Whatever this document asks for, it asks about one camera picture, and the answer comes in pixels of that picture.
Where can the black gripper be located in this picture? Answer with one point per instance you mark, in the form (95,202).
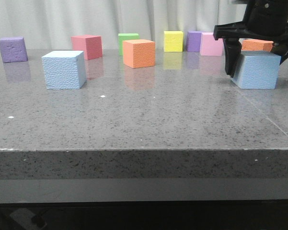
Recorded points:
(264,20)

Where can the light blue foam cube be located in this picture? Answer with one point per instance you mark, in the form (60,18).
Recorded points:
(64,69)
(257,70)

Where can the orange pitted foam cube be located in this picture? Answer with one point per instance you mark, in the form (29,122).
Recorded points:
(256,44)

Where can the pink foam cube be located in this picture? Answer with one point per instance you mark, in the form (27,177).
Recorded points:
(209,46)

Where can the purple foam cube right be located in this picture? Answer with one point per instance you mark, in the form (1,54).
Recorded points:
(193,41)

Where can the purple foam cube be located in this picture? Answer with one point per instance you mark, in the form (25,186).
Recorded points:
(13,49)
(193,41)

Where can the yellow foam cube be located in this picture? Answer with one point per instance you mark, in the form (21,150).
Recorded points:
(173,41)

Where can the green foam cube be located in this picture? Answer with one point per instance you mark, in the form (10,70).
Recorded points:
(125,36)

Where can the red foam cube far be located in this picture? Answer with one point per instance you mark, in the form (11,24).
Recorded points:
(91,45)

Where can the grey curtain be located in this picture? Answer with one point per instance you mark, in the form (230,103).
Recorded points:
(49,24)

